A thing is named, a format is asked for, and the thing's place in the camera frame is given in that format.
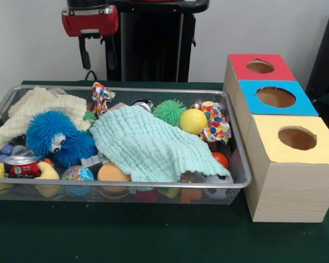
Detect large multicoloured patterned cloth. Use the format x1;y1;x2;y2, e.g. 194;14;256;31
190;100;232;145

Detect green spiky ball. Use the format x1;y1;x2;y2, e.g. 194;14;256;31
152;99;188;128

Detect red soda can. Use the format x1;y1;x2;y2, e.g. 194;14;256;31
3;155;42;179

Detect shallow wire mesh bin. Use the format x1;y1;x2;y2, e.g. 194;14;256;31
0;85;252;205

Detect dark green table cloth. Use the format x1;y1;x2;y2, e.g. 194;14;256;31
0;79;329;263

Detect orange foam ball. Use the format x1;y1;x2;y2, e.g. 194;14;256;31
97;162;132;183

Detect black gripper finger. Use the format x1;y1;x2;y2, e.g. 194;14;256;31
100;37;118;71
78;35;92;70

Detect black looped cable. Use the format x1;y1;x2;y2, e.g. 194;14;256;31
84;70;99;82

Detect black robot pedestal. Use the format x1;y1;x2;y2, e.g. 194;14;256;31
106;0;211;83

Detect cream waffle cloth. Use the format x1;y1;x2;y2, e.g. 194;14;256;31
0;86;93;150

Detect wooden box with three holes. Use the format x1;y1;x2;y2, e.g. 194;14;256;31
223;53;329;223

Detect blue spiky toy with eyes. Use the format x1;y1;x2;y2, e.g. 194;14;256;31
26;110;98;168

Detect smooth yellow ball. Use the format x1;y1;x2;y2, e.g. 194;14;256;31
179;108;208;135

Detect globe print ball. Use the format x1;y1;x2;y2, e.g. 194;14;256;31
61;165;95;181

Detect mint green waffle cloth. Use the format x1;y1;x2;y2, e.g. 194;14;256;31
89;105;231;184

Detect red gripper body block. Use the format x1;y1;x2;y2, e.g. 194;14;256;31
61;5;120;38

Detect small knotted multicoloured cloth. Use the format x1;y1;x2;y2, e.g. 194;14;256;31
90;82;116;118

